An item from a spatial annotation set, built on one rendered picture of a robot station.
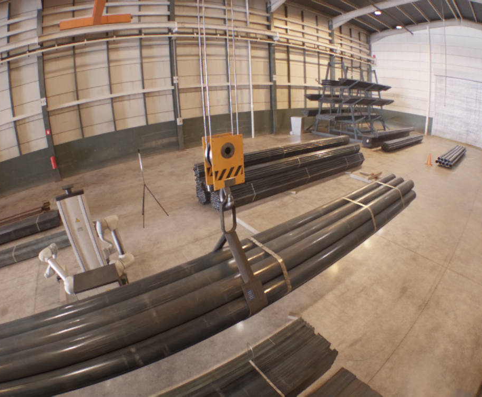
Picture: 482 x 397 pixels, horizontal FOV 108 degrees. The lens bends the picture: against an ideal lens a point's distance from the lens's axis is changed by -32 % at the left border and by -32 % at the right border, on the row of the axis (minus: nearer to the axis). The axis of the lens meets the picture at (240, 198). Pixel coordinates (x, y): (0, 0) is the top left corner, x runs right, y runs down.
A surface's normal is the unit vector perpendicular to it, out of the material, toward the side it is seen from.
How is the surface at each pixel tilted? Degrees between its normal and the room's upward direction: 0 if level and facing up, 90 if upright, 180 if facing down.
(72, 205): 90
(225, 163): 90
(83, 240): 90
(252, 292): 60
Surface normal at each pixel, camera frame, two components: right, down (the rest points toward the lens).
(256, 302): 0.47, -0.19
